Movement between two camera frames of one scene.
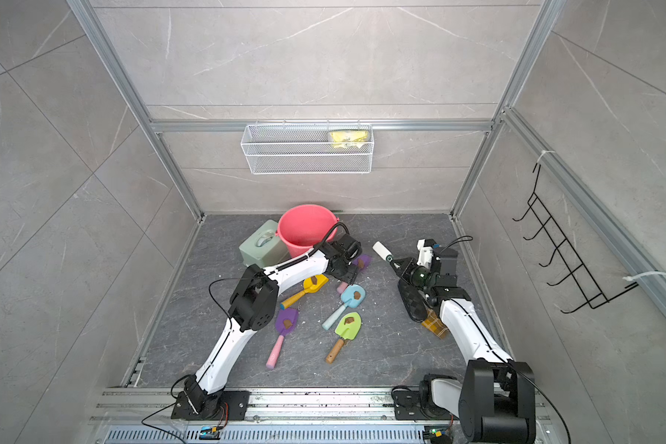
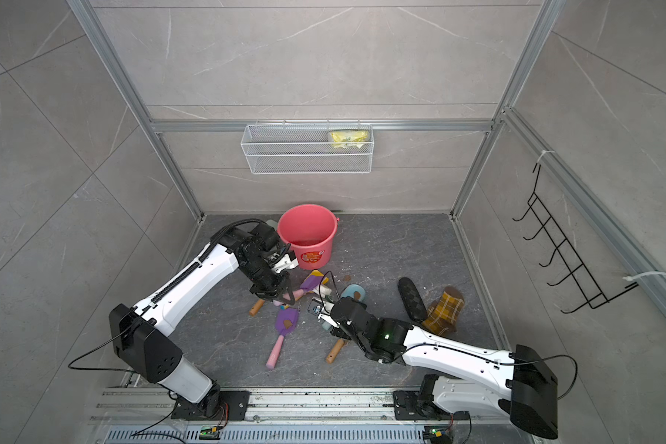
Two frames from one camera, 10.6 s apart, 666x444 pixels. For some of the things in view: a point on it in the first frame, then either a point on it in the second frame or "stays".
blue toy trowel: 354,296 stays
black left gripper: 351,276 to 276,293
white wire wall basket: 307,149 stays
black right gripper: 410,265 to 339,331
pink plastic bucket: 303,227 stays
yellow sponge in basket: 349,138 stays
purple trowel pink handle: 286,320 stays
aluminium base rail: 277,416 stays
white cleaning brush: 382,251 to 324,291
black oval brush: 413,301 stays
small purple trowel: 360,263 to 312,282
